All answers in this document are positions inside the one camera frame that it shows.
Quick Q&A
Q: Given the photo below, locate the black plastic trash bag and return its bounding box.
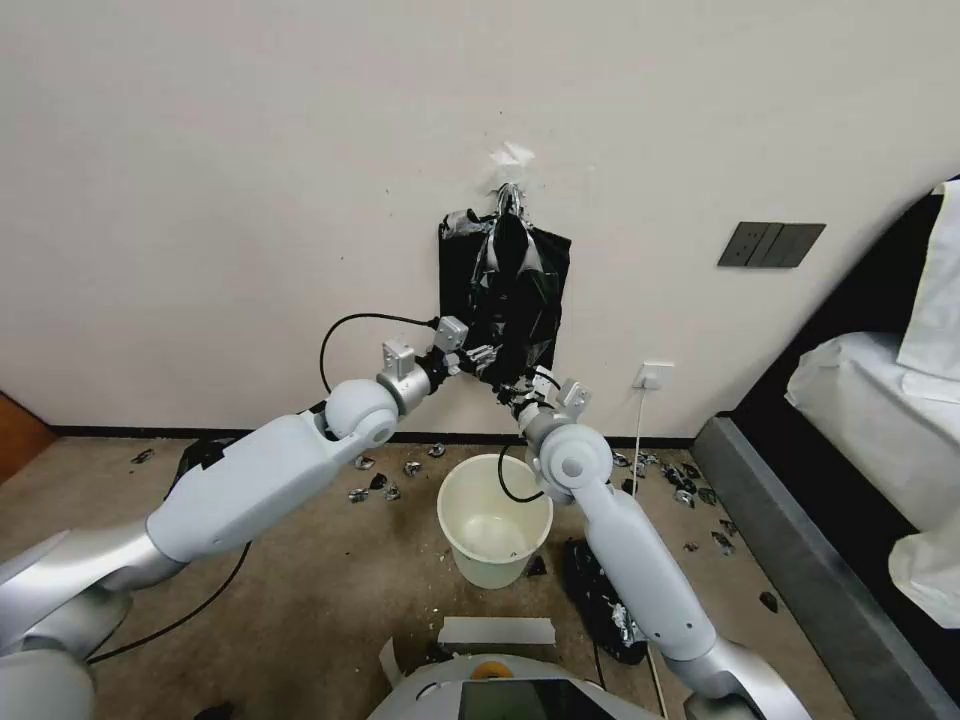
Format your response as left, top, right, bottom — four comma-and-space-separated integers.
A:
467, 209, 565, 393

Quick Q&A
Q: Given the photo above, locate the cream plastic trash bin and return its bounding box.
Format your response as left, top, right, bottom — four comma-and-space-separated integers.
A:
436, 452, 556, 591

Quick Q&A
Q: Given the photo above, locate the crumpled black floor bag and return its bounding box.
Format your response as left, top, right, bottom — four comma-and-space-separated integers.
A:
562, 535, 651, 666

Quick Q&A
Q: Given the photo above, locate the grey tape piece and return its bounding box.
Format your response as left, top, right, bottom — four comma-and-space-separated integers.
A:
438, 209, 483, 242

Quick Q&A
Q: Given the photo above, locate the white tape patch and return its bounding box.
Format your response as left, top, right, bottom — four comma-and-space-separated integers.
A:
487, 139, 538, 171

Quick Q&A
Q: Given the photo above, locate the white flat cardboard piece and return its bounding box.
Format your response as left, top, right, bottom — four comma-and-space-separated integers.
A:
437, 615, 557, 649

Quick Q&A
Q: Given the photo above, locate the white paper strip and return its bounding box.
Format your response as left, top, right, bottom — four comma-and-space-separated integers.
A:
376, 637, 404, 688

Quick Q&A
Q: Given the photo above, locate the white robot front shell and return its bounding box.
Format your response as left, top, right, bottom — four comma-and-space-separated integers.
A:
362, 650, 625, 720

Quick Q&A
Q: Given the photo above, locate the thin beige stick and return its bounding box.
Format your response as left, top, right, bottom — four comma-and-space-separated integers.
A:
647, 649, 673, 720

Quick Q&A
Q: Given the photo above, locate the white pillow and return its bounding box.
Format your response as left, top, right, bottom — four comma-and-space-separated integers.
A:
895, 175, 960, 378

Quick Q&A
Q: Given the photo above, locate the brown wooden furniture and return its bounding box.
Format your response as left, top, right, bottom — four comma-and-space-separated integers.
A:
0, 389, 58, 489

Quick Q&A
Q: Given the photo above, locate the white duvet corner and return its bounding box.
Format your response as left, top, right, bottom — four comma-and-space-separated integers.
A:
887, 515, 960, 625

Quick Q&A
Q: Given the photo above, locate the black wall backing sheet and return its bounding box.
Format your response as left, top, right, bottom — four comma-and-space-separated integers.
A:
434, 212, 574, 385

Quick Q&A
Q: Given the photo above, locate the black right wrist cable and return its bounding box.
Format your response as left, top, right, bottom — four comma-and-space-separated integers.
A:
496, 442, 550, 505

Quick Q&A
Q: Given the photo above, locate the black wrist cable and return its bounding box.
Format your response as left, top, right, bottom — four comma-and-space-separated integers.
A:
320, 312, 445, 396
496, 442, 550, 505

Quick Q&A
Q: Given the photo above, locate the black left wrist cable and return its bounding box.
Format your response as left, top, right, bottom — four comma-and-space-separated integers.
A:
320, 312, 445, 396

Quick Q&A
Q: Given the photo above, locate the white power cord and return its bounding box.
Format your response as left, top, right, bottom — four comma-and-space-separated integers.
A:
631, 383, 646, 498

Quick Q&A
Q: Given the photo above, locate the silver wall hook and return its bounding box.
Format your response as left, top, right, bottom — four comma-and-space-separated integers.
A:
491, 179, 531, 220

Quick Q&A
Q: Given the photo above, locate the dark grey switch panel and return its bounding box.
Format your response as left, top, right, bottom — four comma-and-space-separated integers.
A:
716, 221, 829, 269

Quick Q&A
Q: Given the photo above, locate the dark bed frame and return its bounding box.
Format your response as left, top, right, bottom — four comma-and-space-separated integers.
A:
689, 178, 960, 720

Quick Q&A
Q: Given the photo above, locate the black floor cable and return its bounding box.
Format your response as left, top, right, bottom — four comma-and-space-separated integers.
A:
85, 539, 253, 666

